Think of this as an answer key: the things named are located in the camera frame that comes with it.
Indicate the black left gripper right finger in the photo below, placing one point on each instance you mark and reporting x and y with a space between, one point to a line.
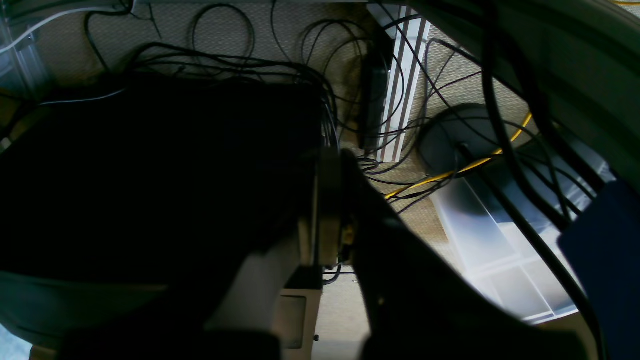
417 306

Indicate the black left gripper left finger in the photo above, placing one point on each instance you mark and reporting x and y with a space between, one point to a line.
263 306

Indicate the black round stand base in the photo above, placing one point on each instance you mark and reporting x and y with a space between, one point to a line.
461 139

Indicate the black power strip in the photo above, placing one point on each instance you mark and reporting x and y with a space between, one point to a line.
373 83

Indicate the white aluminium frame rail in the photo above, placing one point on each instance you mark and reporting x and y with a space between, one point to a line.
409 33

